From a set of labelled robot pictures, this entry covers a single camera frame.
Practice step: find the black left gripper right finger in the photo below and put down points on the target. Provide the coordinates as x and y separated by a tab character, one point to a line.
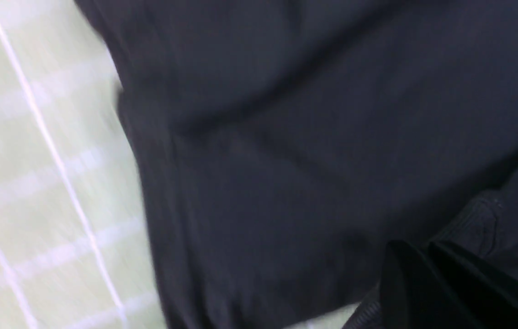
489	294

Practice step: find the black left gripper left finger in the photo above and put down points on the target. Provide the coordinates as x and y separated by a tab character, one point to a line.
413	293

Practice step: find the dark gray long-sleeve shirt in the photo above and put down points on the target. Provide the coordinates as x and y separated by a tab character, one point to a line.
282	143

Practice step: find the light green checkered tablecloth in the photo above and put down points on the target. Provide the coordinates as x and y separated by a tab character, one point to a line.
73	246

